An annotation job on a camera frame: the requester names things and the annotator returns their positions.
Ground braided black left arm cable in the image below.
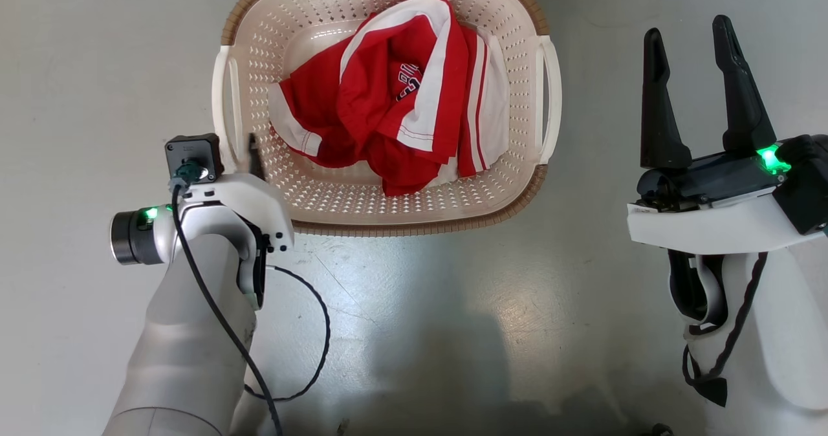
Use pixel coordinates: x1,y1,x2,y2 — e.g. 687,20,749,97
243,265,332,402

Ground cream plastic laundry basket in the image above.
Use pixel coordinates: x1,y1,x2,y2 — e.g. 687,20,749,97
212,0,562,237

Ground red and white garment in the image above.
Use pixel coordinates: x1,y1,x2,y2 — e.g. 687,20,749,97
267,0,512,197

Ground braided black right arm cable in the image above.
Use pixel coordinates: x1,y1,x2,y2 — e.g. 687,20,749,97
682,251,770,408

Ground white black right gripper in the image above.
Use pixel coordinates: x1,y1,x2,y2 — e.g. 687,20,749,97
626,14,827,256

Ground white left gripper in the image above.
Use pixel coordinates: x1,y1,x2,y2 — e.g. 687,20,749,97
181,133,296,254

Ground smooth black left arm cable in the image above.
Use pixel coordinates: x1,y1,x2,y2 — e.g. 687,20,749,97
170,182,284,436

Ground braided black arm cable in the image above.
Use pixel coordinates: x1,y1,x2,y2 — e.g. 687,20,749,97
243,265,332,402
682,251,770,408

